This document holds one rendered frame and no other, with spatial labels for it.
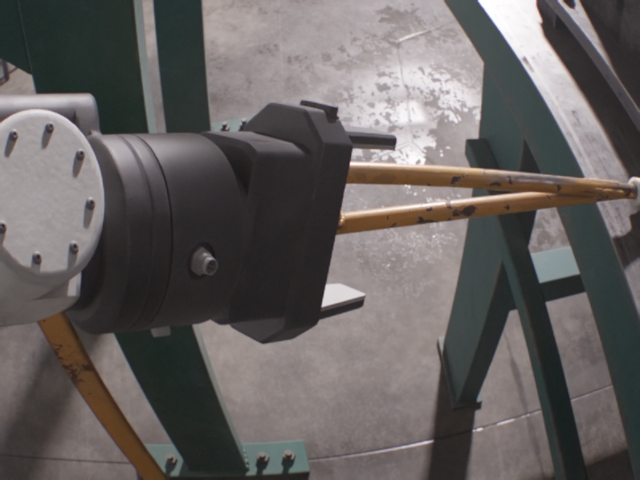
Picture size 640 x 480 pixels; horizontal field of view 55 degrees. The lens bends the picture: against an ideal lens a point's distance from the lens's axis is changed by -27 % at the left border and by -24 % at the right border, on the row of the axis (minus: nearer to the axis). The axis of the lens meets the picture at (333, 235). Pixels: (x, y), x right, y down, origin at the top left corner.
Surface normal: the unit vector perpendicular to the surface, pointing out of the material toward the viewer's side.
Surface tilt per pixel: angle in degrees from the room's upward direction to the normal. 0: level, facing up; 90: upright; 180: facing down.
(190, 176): 43
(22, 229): 50
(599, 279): 90
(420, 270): 0
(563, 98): 0
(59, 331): 90
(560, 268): 0
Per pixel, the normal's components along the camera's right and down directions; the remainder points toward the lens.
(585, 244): -0.99, 0.12
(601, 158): -0.01, -0.65
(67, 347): 0.15, 0.76
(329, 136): 0.67, -0.48
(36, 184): 0.73, -0.29
